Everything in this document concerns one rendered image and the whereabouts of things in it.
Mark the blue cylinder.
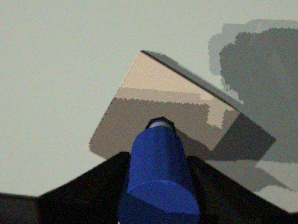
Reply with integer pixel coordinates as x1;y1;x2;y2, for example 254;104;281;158
118;127;200;224

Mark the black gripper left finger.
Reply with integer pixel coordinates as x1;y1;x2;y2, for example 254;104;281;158
0;152;130;224

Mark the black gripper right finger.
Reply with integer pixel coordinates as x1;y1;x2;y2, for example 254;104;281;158
187;156;298;224

